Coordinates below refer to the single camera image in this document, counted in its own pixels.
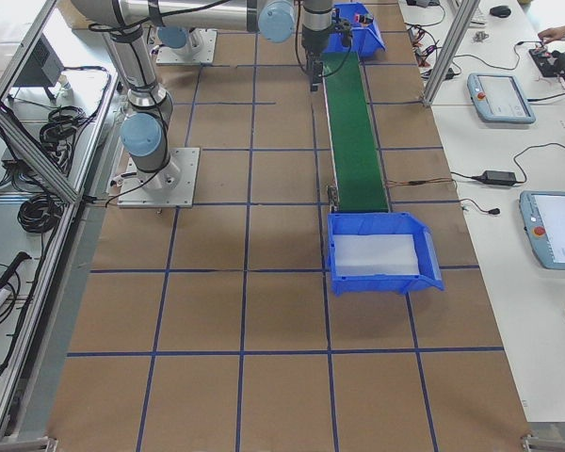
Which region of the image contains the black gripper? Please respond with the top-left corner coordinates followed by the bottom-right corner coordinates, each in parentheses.
top-left (306, 47), bottom-right (325, 88)

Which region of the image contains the red push button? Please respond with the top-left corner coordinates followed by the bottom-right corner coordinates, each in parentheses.
top-left (354, 13), bottom-right (374, 26)

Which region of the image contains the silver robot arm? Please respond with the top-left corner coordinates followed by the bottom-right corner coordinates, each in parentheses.
top-left (157, 26), bottom-right (203, 53)
top-left (73, 1), bottom-right (333, 197)

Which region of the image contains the person hand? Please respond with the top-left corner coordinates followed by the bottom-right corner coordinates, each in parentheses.
top-left (538, 27), bottom-right (565, 41)

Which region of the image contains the blue bin left side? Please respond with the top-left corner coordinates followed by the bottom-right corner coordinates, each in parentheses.
top-left (333, 2), bottom-right (386, 58)

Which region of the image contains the blue bin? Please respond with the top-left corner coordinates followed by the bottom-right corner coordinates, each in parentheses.
top-left (333, 2), bottom-right (386, 58)
top-left (328, 212), bottom-right (444, 296)

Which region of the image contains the green conveyor belt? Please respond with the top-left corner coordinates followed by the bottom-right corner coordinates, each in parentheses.
top-left (323, 52), bottom-right (389, 212)

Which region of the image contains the teach pendant far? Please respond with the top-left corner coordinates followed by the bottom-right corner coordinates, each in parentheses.
top-left (467, 73), bottom-right (536, 125)

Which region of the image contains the teach pendant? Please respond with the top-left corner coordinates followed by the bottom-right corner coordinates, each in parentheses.
top-left (467, 73), bottom-right (536, 125)
top-left (519, 190), bottom-right (565, 270)

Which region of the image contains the black computer mouse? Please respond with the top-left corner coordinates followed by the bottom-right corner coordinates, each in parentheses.
top-left (489, 5), bottom-right (512, 19)

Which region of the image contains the white foam pad right bin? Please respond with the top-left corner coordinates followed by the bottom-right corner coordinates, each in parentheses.
top-left (332, 234), bottom-right (419, 276)

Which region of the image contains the blue bin right side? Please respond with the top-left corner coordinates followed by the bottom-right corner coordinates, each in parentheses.
top-left (328, 212), bottom-right (444, 296)

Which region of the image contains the black power adapter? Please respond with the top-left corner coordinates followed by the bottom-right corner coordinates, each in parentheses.
top-left (481, 170), bottom-right (518, 186)

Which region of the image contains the grey control box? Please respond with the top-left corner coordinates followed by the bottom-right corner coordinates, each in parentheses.
top-left (13, 34), bottom-right (64, 88)

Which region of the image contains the teach pendant near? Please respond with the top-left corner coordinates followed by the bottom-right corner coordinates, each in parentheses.
top-left (519, 190), bottom-right (565, 270)

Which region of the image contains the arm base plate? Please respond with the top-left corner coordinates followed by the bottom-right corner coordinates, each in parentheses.
top-left (156, 26), bottom-right (218, 66)
top-left (116, 148), bottom-right (201, 208)

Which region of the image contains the aluminium frame post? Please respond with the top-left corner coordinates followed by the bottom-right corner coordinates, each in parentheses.
top-left (422, 0), bottom-right (479, 106)

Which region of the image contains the black cable coil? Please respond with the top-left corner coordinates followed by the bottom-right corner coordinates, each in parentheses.
top-left (39, 105), bottom-right (95, 156)

